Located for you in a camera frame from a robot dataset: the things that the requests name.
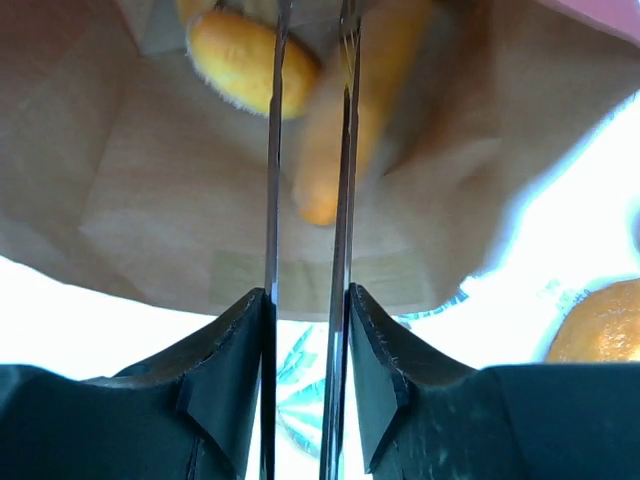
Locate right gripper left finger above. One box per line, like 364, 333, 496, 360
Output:
1, 288, 265, 479

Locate metal serving tongs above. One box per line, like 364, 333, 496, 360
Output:
259, 1, 362, 479

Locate red brown paper bag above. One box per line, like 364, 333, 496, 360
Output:
1, 1, 639, 314

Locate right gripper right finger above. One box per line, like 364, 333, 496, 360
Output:
349, 284, 639, 479

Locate floral patterned tray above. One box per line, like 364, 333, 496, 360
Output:
0, 89, 640, 461

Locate long orange baguette bread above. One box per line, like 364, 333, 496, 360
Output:
292, 0, 434, 227

